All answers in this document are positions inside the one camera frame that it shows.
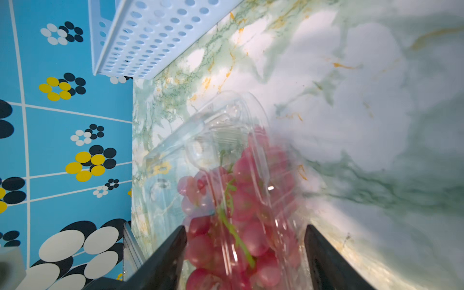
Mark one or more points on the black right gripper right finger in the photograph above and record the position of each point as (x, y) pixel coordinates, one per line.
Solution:
(329, 270)

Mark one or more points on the aluminium front rail frame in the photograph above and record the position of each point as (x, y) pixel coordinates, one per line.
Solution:
(133, 257)

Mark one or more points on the red grape bunch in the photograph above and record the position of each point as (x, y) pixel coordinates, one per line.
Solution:
(240, 233)

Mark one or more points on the light blue perforated plastic basket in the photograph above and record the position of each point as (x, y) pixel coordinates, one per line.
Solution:
(140, 38)

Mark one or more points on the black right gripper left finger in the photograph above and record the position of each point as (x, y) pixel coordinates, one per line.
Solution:
(162, 271)

